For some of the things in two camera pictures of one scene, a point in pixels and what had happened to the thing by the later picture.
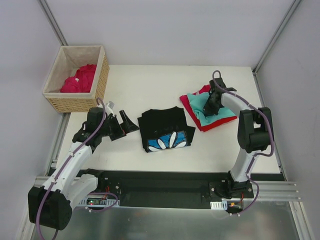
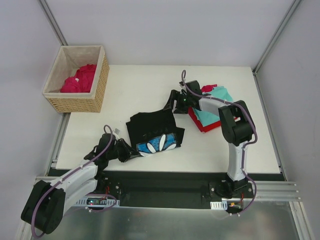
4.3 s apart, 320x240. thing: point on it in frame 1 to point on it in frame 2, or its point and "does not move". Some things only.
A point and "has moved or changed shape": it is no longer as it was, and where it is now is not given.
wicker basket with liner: (78, 78) does not move
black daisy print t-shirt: (165, 129) has moved or changed shape
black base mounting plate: (170, 189) does not move
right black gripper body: (213, 101) to (178, 101)
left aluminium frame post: (53, 22) does not move
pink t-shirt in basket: (81, 82) does not move
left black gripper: (115, 127) to (119, 150)
